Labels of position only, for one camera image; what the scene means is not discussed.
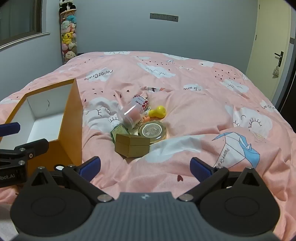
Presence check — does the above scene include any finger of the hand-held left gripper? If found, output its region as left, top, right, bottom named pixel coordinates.
left=0, top=122, right=21, bottom=138
left=0, top=138, right=49, bottom=167

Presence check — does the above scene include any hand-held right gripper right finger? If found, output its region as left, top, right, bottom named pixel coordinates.
left=177, top=157, right=270, bottom=205

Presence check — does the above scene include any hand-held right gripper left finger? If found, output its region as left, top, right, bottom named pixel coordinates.
left=22, top=156, right=114, bottom=205

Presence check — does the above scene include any green spray bottle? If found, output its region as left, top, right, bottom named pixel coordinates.
left=110, top=124, right=130, bottom=142

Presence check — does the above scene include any white cardboard box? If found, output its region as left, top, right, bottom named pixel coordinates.
left=0, top=78, right=83, bottom=177

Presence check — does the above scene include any round gold-rimmed tin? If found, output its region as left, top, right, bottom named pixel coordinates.
left=138, top=121, right=167, bottom=142

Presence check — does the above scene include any hexagonal brown cardboard box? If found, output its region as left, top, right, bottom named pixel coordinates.
left=115, top=133, right=150, bottom=158

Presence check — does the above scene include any pink printed blanket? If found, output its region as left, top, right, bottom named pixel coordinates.
left=0, top=50, right=296, bottom=241

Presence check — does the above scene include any yellow bulb-shaped toy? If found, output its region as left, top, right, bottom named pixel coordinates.
left=145, top=106, right=166, bottom=118

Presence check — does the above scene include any red white patterned packet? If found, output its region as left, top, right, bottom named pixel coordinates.
left=131, top=94, right=149, bottom=111

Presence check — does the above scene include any window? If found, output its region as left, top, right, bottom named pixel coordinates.
left=0, top=0, right=50, bottom=49

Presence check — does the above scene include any small teddy bear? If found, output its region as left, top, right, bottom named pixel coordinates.
left=58, top=0, right=78, bottom=64

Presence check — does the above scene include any cream door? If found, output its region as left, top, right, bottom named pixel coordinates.
left=245, top=5, right=296, bottom=109

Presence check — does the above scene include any black door handle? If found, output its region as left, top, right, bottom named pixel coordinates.
left=274, top=51, right=284, bottom=67

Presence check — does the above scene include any grey wall switch panel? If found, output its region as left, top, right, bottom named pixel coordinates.
left=150, top=13, right=179, bottom=22

